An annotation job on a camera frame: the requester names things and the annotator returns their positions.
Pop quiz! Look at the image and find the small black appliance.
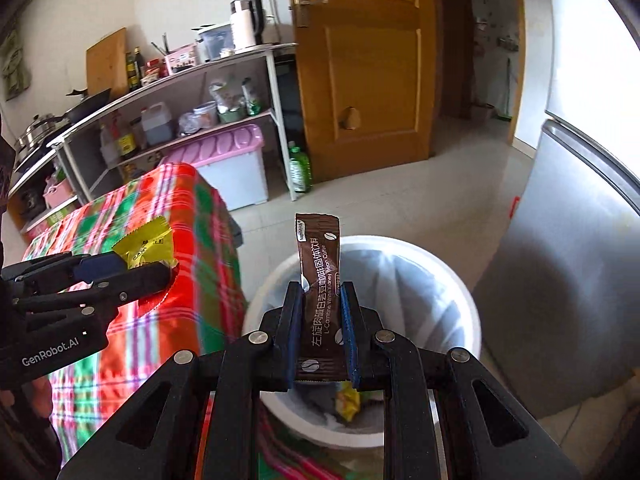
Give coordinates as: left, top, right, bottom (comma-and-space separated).
20, 187, 46, 216

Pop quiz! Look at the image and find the gold orange snack wrapper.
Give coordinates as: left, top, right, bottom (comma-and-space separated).
335, 380, 363, 423

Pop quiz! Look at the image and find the white round trash bin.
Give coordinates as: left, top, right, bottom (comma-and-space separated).
241, 235, 483, 463

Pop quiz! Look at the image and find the brown wooden door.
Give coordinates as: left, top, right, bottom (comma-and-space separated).
286, 0, 441, 183

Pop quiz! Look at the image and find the black wok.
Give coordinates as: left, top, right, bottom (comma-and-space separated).
65, 87, 113, 126

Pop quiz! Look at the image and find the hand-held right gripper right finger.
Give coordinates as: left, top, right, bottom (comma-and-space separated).
340, 281, 583, 480

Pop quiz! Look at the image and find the clear storage container grey lid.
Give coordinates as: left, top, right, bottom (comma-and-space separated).
197, 24, 235, 58

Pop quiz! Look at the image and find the white kitchen shelf unit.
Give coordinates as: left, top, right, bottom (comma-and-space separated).
47, 42, 301, 206

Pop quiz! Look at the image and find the white printed snack bag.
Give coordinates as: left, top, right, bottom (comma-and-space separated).
208, 80, 246, 112

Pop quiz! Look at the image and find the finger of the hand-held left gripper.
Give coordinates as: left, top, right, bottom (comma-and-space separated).
12, 261, 173, 322
0, 252, 128, 292

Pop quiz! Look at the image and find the black induction cooker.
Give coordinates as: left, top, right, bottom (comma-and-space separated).
12, 147, 57, 173

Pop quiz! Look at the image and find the storage box with pink lid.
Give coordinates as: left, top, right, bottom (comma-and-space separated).
157, 124, 271, 211

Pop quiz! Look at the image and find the brown coffee sachet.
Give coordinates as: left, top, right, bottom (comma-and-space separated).
291, 212, 351, 385

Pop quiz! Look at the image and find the pink utensil holder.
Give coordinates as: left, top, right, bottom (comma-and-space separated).
165, 45, 199, 73

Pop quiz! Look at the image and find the dark liquid plastic jug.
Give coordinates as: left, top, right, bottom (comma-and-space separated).
140, 102, 173, 147

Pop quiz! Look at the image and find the white tub blue lid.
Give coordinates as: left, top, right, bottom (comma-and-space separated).
192, 101, 219, 128

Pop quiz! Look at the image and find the pink plastic basket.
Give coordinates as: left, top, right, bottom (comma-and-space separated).
43, 177, 76, 208

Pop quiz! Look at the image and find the wooden cutting board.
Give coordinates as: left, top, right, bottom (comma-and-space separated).
86, 27, 130, 101

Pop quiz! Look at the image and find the transparent bin liner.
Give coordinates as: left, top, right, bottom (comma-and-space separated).
250, 242, 476, 436

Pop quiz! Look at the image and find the green hanging curtain cloth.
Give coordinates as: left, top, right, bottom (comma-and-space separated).
0, 25, 33, 103

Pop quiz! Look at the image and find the yellow snack wrapper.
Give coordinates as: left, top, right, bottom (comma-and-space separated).
111, 216, 181, 311

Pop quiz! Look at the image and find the yellow label oil bottle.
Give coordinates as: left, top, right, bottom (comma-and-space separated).
115, 112, 138, 157

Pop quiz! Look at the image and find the green packet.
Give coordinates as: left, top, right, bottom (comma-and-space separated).
241, 77, 263, 115

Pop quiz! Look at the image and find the silver refrigerator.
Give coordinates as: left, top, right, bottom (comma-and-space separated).
472, 0, 640, 418

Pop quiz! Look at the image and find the low white side shelf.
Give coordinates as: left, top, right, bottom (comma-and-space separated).
7, 145, 81, 236

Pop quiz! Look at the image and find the red green plaid tablecloth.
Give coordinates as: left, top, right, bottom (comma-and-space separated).
20, 162, 351, 480

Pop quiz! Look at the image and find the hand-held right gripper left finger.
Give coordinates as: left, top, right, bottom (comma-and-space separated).
57, 281, 305, 480

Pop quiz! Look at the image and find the clear plastic bottle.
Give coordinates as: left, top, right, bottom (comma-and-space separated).
99, 125, 121, 166

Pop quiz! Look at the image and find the metal door handle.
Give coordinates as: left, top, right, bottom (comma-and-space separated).
291, 0, 328, 28

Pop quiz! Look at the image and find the white electric kettle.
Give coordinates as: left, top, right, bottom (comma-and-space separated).
230, 0, 266, 51

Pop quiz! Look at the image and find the green plastic bottle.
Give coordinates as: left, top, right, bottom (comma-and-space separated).
288, 141, 313, 193

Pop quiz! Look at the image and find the broom with green head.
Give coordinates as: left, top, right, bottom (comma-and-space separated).
497, 55, 515, 121

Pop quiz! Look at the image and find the colourful cardboard box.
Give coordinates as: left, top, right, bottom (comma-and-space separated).
22, 200, 81, 241

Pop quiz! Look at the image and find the clear crumpled plastic bag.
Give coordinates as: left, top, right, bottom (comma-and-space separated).
177, 111, 203, 136

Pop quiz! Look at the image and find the steel steamer pot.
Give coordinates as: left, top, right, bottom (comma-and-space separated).
14, 114, 68, 153

